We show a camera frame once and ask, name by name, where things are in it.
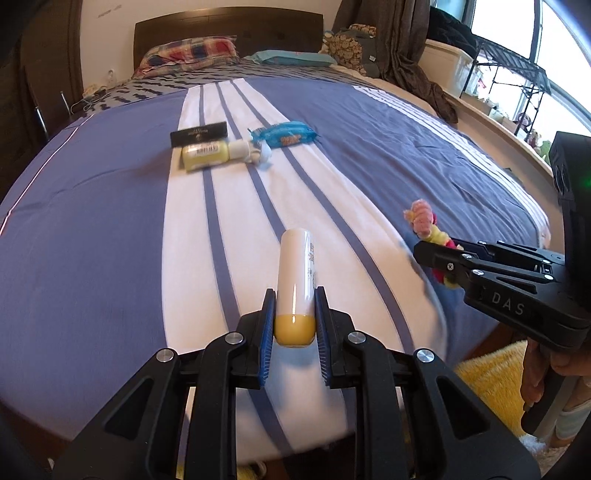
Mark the patterned backpack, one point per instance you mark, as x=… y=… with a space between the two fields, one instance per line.
x=351 y=50

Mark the teal pillow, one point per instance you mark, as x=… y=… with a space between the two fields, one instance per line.
x=291 y=57

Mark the dark chair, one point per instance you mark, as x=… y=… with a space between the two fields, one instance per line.
x=41 y=117

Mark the black jacket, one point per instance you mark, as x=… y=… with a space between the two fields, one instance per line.
x=455 y=30

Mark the pale yellow bottle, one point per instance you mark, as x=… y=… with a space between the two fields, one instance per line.
x=203 y=154

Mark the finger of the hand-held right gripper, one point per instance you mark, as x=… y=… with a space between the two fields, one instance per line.
x=461 y=254
x=489 y=273

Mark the grey zebra print sheet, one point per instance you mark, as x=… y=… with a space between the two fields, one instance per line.
x=152 y=85

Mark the blue wipes packet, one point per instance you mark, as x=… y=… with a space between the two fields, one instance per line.
x=286 y=134

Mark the brown curtain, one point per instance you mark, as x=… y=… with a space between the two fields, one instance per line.
x=401 y=46

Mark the flat black box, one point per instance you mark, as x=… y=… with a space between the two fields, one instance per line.
x=198 y=134

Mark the white tube with yellow cap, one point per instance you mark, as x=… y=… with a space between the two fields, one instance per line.
x=295 y=277

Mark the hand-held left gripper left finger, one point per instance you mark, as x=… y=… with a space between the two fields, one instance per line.
x=267 y=341

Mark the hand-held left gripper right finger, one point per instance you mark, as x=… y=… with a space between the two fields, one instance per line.
x=322 y=341

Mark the crumpled white tissue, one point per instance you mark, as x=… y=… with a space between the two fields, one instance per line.
x=261 y=156

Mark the colourful plush toy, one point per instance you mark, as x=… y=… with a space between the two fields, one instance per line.
x=425 y=217

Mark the person's right hand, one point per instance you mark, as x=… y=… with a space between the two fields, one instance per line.
x=535 y=374

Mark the black metal rack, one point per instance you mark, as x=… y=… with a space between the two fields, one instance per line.
x=512 y=64

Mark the white storage box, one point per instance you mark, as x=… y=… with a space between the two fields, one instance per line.
x=445 y=64

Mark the window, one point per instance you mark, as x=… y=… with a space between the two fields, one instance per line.
x=508 y=23

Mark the dark wooden wardrobe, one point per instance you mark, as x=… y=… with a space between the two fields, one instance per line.
x=51 y=37

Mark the dark wooden headboard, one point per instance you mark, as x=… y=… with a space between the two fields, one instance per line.
x=207 y=27

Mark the plaid pillow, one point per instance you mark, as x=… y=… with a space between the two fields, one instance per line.
x=194 y=50

